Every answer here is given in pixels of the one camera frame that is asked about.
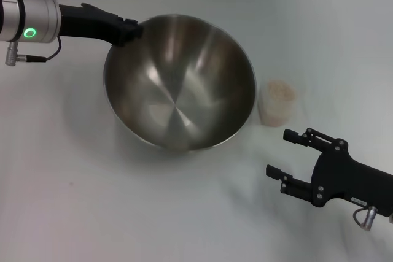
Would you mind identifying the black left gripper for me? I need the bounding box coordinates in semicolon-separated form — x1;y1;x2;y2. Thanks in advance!
58;3;144;48

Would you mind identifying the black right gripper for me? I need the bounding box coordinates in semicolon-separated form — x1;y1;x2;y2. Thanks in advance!
265;126;393;218

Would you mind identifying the clear plastic cup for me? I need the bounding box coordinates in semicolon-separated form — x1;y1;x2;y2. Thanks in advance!
257;79;299;127

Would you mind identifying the stainless steel mixing bowl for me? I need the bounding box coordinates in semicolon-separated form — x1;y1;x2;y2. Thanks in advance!
103;13;257;152

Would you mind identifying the right arm silver cable connector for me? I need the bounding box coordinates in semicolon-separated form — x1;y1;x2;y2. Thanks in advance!
352;206;379;231

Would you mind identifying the arm silver cable connector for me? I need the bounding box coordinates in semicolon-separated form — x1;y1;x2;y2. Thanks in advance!
4;35;63;67
352;206;379;231

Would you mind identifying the left arm silver cable connector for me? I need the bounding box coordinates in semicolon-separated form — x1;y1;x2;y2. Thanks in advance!
4;35;63;67

